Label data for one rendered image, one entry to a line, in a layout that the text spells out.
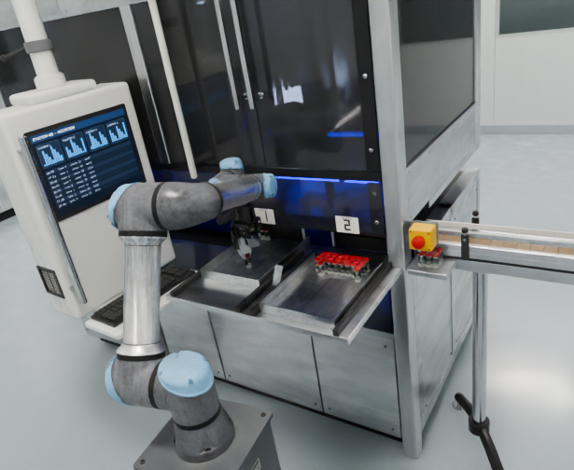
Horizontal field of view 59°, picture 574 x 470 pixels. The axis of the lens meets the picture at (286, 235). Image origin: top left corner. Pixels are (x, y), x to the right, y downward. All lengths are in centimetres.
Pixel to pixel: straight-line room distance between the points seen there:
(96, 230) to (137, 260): 74
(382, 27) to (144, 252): 86
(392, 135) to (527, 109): 473
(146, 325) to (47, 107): 89
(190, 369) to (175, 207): 37
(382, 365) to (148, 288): 104
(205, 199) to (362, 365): 108
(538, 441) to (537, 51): 446
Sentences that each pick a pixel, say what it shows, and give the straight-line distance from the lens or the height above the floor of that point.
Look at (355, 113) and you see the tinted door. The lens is 158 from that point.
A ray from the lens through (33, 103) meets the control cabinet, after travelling 187.
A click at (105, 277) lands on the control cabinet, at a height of 90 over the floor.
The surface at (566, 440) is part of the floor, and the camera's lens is 243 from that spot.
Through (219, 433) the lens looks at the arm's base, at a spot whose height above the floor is 84.
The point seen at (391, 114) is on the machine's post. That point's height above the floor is 139.
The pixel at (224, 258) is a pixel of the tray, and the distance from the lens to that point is 193.
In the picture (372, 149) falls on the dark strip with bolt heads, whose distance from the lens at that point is 158.
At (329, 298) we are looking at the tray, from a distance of 159.
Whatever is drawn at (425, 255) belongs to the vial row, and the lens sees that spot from 170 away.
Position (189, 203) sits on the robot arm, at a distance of 119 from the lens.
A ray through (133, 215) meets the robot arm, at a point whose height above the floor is 133.
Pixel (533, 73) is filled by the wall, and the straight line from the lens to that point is 613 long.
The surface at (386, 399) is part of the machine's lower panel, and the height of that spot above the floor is 28.
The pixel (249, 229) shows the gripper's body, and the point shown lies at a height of 106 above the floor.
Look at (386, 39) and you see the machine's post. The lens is 149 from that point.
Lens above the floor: 173
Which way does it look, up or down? 25 degrees down
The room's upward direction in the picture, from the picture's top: 10 degrees counter-clockwise
